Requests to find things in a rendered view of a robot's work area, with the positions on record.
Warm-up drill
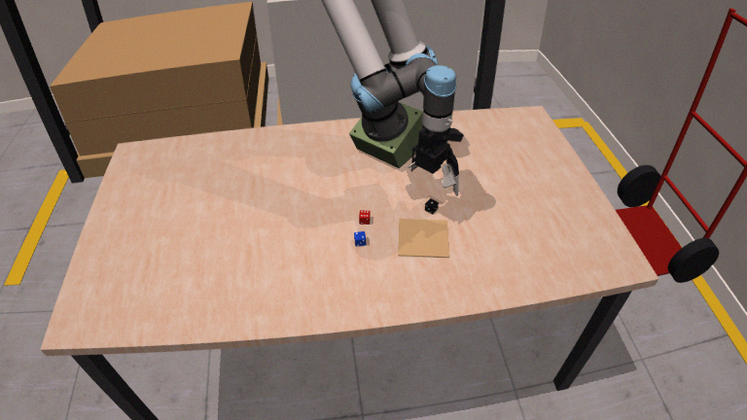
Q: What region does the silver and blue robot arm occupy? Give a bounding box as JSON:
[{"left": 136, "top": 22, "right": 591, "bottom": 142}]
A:
[{"left": 322, "top": 0, "right": 456, "bottom": 142}]

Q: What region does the black die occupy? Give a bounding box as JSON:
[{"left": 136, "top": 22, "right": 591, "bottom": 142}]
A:
[{"left": 425, "top": 198, "right": 439, "bottom": 214}]

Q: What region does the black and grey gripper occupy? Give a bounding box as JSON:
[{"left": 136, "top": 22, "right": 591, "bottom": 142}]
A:
[{"left": 408, "top": 125, "right": 459, "bottom": 196}]

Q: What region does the blue die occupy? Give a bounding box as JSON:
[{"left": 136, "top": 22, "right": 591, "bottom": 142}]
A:
[{"left": 354, "top": 231, "right": 366, "bottom": 247}]

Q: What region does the tan flat mat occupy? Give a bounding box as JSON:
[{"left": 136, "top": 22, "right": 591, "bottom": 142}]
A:
[{"left": 398, "top": 219, "right": 449, "bottom": 258}]

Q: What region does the red die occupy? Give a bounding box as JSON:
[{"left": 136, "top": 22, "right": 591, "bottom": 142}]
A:
[{"left": 359, "top": 210, "right": 371, "bottom": 225}]

